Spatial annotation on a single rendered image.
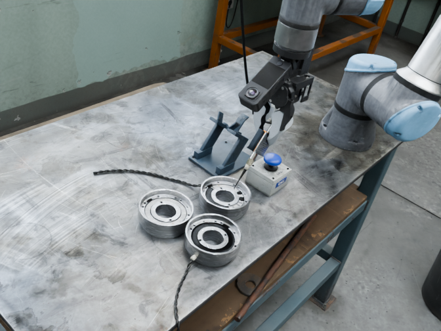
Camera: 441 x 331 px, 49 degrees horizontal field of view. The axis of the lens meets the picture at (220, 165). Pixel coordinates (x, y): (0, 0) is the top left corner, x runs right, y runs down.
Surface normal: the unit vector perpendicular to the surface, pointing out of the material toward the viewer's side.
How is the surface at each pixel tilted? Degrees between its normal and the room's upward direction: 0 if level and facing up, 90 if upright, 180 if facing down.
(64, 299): 0
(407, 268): 0
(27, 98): 90
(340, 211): 0
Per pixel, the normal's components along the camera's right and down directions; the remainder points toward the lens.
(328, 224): 0.15, -0.80
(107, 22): 0.74, 0.48
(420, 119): 0.34, 0.70
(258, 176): -0.65, 0.36
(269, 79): -0.20, -0.47
